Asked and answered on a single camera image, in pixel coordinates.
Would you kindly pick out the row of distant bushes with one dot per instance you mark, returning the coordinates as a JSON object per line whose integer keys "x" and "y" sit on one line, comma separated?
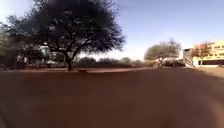
{"x": 110, "y": 62}

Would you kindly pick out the pale yellow building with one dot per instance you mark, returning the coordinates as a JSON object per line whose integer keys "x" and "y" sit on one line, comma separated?
{"x": 213, "y": 53}

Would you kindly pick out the large dark spreading tree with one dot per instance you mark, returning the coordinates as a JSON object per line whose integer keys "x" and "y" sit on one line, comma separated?
{"x": 71, "y": 26}

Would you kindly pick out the small green tree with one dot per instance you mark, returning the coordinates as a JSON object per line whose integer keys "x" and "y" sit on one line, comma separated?
{"x": 161, "y": 51}

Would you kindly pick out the low dark object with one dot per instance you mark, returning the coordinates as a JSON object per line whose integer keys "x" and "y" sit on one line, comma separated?
{"x": 82, "y": 71}

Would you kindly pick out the group of trees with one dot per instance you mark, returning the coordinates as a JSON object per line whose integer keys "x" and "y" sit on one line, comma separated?
{"x": 16, "y": 51}

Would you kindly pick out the orange-leaved tree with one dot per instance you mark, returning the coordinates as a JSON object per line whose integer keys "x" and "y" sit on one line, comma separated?
{"x": 201, "y": 50}

